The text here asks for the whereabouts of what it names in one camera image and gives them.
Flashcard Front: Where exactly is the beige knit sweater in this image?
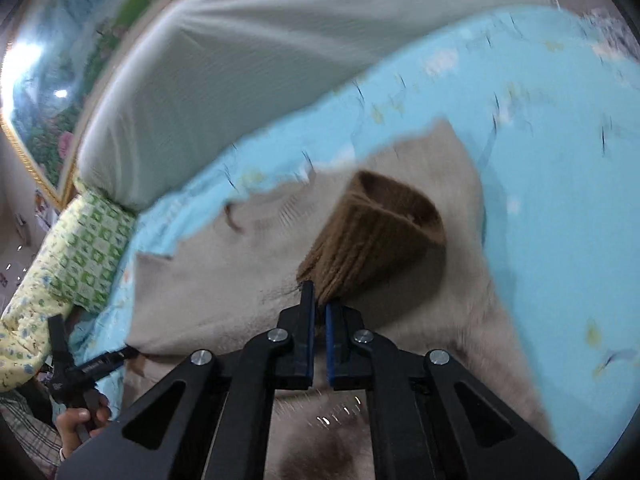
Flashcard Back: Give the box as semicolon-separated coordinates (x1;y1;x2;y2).
121;118;557;480

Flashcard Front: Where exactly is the person's left hand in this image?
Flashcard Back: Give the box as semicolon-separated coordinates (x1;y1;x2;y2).
55;393;112;460

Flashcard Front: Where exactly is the yellow floral quilt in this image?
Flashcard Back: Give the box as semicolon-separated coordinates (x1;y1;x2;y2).
0;196;84;394

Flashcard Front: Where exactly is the green white patterned pillow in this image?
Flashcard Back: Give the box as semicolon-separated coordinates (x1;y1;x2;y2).
50;188;136;313

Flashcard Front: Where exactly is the grey striped large pillow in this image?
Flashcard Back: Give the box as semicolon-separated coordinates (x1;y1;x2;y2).
77;0;550;210

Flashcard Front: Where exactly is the light blue floral bedsheet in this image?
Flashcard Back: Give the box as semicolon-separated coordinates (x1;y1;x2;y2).
70;6;639;478

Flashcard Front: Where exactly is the gold framed landscape painting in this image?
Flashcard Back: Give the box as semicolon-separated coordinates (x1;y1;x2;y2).
1;0;174;207

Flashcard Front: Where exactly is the purple floral cloth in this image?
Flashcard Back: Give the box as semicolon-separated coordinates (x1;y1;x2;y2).
578;9;639;64

